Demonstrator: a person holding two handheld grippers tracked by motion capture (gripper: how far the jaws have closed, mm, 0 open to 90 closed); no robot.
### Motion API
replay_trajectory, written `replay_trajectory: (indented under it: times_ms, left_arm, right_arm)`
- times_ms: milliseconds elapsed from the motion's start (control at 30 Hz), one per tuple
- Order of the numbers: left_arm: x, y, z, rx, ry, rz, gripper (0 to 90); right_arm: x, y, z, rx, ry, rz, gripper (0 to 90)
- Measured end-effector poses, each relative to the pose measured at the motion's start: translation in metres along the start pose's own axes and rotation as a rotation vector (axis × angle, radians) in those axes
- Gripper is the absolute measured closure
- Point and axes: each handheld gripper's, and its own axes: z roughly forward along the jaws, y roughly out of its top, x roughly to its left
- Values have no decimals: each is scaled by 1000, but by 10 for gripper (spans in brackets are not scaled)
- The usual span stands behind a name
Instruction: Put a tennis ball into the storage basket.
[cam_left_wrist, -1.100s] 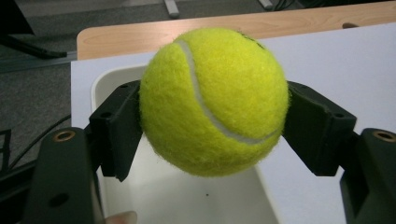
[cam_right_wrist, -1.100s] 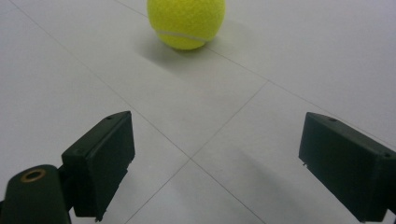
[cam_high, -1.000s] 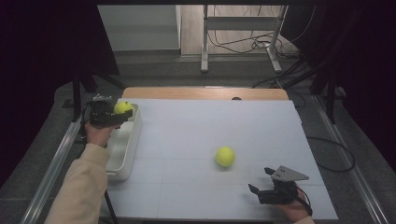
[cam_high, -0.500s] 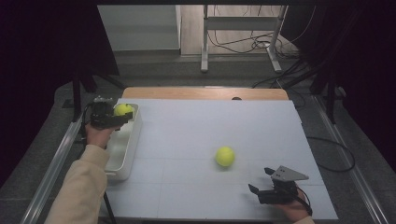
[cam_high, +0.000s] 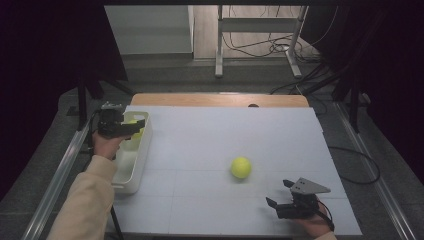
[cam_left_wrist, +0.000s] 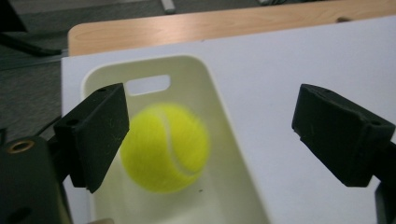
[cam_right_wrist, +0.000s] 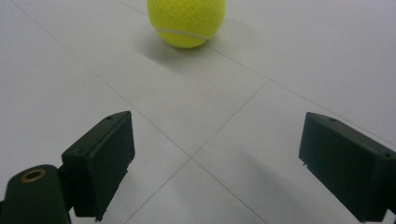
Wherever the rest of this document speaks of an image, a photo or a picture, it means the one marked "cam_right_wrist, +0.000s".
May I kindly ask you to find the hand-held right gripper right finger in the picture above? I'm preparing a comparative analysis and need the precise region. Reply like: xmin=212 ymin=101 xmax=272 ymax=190
xmin=298 ymin=112 xmax=396 ymax=223

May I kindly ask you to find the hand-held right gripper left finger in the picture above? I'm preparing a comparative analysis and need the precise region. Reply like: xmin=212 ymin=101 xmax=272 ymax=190
xmin=59 ymin=110 xmax=136 ymax=222

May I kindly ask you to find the yellow tennis ball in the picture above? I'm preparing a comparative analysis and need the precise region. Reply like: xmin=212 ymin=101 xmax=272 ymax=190
xmin=147 ymin=0 xmax=227 ymax=49

